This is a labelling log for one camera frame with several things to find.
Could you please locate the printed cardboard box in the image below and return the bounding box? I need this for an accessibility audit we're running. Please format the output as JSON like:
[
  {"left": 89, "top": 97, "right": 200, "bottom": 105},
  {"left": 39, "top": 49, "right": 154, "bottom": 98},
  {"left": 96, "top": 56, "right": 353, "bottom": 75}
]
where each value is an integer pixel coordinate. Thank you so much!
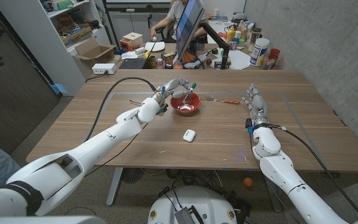
[{"left": 61, "top": 26, "right": 93, "bottom": 46}]

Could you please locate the yellow mustard bottle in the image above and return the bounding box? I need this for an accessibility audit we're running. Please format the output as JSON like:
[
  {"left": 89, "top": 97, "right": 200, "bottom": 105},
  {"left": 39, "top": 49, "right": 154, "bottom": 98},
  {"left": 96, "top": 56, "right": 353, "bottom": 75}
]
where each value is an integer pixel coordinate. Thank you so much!
[{"left": 226, "top": 26, "right": 237, "bottom": 44}]

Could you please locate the green-capped marker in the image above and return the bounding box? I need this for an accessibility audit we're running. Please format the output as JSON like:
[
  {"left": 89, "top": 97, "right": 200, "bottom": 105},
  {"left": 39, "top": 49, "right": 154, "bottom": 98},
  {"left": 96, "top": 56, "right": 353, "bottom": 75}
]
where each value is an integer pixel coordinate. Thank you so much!
[{"left": 181, "top": 82, "right": 197, "bottom": 105}]

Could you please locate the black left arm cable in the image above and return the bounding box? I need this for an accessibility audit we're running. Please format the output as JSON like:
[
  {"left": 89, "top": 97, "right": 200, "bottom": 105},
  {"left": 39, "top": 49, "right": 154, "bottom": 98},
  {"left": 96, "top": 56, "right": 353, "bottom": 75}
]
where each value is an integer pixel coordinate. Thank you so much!
[{"left": 84, "top": 77, "right": 158, "bottom": 142}]

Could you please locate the white plate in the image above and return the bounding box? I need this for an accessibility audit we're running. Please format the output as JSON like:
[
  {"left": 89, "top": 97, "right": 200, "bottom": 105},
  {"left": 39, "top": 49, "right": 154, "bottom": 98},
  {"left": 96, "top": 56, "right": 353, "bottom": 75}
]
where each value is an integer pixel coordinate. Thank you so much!
[{"left": 144, "top": 41, "right": 166, "bottom": 52}]

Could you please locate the black keyboard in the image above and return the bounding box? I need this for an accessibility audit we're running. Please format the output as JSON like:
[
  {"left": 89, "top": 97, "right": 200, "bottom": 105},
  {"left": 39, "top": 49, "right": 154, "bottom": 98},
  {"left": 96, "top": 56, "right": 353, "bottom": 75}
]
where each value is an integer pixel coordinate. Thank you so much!
[{"left": 119, "top": 57, "right": 149, "bottom": 70}]

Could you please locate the open cardboard box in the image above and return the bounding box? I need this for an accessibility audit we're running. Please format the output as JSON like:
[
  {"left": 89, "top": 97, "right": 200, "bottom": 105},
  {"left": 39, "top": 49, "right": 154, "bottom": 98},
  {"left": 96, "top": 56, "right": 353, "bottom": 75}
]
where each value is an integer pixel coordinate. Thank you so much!
[{"left": 72, "top": 37, "right": 117, "bottom": 64}]

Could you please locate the dark wooden door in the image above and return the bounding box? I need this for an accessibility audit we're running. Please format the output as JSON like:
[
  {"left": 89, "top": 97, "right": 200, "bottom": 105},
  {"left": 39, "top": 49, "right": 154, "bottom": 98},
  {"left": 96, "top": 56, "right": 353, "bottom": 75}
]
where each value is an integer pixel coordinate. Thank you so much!
[{"left": 0, "top": 0, "right": 60, "bottom": 155}]

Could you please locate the white shelf unit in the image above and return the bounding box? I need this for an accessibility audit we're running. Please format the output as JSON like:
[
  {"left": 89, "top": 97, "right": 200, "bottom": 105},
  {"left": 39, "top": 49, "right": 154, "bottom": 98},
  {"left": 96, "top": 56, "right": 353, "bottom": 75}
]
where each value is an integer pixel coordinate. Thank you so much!
[{"left": 0, "top": 0, "right": 111, "bottom": 96}]

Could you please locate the white wipes canister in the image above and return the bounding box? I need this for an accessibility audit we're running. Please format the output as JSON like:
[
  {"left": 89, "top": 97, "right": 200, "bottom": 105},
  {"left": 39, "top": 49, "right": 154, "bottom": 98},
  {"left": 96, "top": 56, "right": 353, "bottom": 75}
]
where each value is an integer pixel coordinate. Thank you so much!
[{"left": 249, "top": 37, "right": 270, "bottom": 67}]

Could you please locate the white power box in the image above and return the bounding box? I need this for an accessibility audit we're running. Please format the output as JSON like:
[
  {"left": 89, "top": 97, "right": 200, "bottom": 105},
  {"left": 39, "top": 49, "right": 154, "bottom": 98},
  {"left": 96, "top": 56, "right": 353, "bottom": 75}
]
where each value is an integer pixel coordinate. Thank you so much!
[{"left": 91, "top": 63, "right": 117, "bottom": 75}]

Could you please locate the white AirPods case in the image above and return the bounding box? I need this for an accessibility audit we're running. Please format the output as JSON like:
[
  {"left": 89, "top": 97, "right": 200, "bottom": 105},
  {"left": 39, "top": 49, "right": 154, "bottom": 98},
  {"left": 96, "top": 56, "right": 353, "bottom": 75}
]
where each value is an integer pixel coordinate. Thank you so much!
[{"left": 183, "top": 129, "right": 196, "bottom": 143}]

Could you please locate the white paper sheet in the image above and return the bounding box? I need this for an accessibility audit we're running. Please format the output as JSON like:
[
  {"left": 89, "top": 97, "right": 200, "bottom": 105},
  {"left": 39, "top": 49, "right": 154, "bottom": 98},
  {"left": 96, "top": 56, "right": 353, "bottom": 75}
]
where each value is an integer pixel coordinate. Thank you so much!
[{"left": 209, "top": 49, "right": 251, "bottom": 70}]

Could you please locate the clear jar with black lid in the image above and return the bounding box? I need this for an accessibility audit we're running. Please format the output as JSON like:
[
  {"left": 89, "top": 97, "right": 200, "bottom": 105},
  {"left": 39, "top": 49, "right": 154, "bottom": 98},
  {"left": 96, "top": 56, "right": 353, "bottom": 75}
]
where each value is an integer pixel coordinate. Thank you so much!
[{"left": 247, "top": 27, "right": 262, "bottom": 52}]

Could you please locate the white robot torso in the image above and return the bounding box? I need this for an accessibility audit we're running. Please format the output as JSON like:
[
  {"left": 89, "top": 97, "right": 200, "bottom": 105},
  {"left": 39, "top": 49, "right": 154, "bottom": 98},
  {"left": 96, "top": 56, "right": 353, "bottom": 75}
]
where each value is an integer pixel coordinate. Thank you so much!
[{"left": 147, "top": 185, "right": 238, "bottom": 224}]

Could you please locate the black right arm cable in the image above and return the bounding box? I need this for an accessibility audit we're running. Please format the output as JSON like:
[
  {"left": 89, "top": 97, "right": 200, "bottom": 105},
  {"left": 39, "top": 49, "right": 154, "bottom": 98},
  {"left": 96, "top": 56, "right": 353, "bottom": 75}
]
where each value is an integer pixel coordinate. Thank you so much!
[{"left": 273, "top": 123, "right": 358, "bottom": 218}]

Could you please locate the wooden toy house box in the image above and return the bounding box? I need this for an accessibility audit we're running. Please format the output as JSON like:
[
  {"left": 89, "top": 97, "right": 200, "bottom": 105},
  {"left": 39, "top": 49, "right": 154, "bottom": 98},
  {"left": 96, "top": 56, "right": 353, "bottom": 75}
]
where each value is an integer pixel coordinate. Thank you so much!
[{"left": 119, "top": 32, "right": 145, "bottom": 52}]

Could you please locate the seated person in grey shirt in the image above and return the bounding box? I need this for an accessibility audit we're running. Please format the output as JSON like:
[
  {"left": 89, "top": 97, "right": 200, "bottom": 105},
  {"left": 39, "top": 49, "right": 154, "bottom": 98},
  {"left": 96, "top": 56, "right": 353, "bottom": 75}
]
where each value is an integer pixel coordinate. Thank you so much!
[{"left": 149, "top": 0, "right": 211, "bottom": 41}]

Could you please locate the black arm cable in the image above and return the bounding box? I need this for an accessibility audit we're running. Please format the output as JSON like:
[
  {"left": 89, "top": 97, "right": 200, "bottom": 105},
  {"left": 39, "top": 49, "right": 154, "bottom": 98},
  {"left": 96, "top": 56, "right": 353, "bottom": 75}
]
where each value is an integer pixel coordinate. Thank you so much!
[
  {"left": 84, "top": 77, "right": 158, "bottom": 142},
  {"left": 273, "top": 123, "right": 358, "bottom": 218}
]

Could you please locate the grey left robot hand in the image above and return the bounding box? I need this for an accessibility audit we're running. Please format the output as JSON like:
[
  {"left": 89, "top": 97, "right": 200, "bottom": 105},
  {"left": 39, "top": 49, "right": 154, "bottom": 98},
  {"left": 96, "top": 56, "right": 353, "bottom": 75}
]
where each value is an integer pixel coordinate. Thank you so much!
[{"left": 150, "top": 78, "right": 195, "bottom": 114}]

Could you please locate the grey table leg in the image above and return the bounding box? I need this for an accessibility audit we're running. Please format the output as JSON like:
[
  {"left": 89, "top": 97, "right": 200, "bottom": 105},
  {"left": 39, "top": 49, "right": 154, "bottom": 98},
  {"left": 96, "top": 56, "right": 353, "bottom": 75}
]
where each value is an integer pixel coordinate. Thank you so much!
[
  {"left": 106, "top": 167, "right": 124, "bottom": 207},
  {"left": 262, "top": 179, "right": 284, "bottom": 213}
]

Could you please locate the fork with orange handle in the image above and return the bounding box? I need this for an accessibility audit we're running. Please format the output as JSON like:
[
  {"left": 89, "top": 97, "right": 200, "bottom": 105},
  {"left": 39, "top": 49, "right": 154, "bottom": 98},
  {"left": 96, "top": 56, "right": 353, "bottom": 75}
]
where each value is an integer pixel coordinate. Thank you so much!
[{"left": 205, "top": 95, "right": 241, "bottom": 105}]

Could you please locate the small orange basketball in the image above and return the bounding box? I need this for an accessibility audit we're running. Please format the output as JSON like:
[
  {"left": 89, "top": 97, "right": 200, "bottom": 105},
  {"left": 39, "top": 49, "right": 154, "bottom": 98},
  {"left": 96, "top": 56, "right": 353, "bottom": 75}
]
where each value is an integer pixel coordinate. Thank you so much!
[{"left": 181, "top": 51, "right": 196, "bottom": 64}]

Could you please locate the computer monitor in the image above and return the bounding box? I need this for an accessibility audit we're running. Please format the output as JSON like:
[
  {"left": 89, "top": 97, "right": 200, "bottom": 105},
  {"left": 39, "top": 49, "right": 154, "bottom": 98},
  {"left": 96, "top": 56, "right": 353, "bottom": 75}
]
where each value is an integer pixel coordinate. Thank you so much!
[{"left": 175, "top": 0, "right": 206, "bottom": 62}]

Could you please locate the red bowl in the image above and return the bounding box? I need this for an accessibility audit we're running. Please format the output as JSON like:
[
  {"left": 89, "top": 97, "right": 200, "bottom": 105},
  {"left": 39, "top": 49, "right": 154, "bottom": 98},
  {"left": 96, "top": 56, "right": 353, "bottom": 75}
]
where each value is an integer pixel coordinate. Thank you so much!
[{"left": 170, "top": 90, "right": 202, "bottom": 114}]

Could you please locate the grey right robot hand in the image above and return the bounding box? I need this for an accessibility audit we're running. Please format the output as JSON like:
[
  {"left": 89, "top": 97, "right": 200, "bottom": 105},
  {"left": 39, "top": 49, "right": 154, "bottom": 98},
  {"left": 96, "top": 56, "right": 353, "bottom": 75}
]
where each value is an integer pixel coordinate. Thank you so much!
[{"left": 241, "top": 83, "right": 269, "bottom": 129}]

